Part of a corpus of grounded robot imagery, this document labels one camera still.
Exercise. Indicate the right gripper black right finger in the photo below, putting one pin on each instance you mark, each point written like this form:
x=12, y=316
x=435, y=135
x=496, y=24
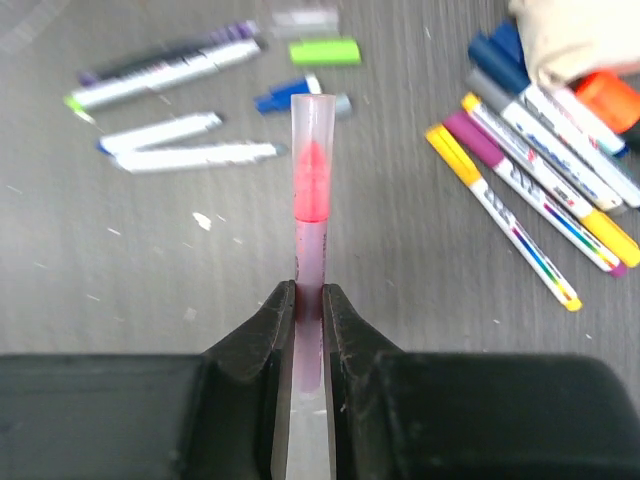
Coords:
x=394, y=414

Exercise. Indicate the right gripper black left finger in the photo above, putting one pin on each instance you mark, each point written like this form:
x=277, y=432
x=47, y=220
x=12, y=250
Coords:
x=219, y=414

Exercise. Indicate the lilac pen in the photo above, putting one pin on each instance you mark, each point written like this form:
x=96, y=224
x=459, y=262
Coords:
x=309, y=281

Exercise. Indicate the grey end white marker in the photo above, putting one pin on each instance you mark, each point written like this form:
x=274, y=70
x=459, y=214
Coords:
x=188, y=158

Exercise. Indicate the yellow end rainbow pen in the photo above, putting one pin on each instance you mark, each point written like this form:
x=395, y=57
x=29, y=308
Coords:
x=461, y=164

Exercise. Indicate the blue end white marker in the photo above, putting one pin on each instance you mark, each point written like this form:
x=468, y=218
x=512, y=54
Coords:
x=159, y=133

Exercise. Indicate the pink translucent pen cap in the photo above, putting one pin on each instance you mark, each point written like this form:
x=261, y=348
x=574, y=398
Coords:
x=313, y=121

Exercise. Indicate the green cap rainbow pen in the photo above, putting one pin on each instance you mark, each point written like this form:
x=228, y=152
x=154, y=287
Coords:
x=163, y=76

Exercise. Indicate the green pen cap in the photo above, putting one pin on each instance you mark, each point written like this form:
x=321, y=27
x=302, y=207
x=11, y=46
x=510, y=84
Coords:
x=337, y=51

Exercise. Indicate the dark purple clear pen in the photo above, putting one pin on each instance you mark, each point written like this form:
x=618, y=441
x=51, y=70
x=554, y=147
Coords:
x=168, y=51

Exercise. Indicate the clear pen cap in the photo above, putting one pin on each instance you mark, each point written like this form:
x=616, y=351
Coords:
x=320, y=21

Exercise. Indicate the teal cap white marker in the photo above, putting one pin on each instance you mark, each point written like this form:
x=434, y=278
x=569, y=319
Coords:
x=583, y=118

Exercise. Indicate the blue cap white marker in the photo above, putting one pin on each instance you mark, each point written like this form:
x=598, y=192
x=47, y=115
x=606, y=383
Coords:
x=507, y=38

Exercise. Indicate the orange black highlighter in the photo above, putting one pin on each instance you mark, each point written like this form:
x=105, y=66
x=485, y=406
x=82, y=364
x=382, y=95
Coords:
x=613, y=101

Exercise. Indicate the beige folded cloth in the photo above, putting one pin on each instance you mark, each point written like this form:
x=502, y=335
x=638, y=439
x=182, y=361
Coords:
x=565, y=40

